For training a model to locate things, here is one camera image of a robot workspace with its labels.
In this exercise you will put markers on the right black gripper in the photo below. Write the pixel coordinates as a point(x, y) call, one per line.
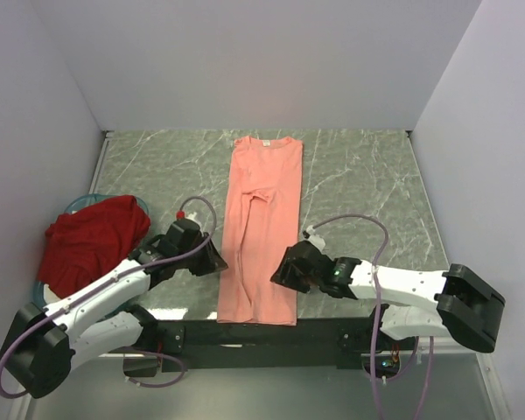
point(285, 275)

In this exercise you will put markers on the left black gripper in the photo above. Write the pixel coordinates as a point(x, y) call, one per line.
point(213, 262)

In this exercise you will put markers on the white t shirt in basket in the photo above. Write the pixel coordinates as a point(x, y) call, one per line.
point(48, 294)

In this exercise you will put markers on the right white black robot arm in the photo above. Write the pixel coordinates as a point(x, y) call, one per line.
point(454, 303)

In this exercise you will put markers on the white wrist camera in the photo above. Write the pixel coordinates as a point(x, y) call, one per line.
point(191, 216)
point(313, 238)

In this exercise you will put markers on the black base crossbar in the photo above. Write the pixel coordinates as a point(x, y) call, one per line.
point(312, 342)

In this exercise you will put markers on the teal plastic laundry basket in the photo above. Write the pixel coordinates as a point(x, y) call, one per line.
point(38, 293)

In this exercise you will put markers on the red t shirt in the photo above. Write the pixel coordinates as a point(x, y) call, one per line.
point(82, 247)

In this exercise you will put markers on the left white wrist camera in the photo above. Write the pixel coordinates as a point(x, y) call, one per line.
point(191, 216)

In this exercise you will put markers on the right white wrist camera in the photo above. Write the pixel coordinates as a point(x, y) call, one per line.
point(313, 238)

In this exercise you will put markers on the salmon pink t shirt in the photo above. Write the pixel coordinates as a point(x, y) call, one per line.
point(260, 223)

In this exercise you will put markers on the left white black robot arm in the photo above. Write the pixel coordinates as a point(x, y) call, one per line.
point(45, 344)

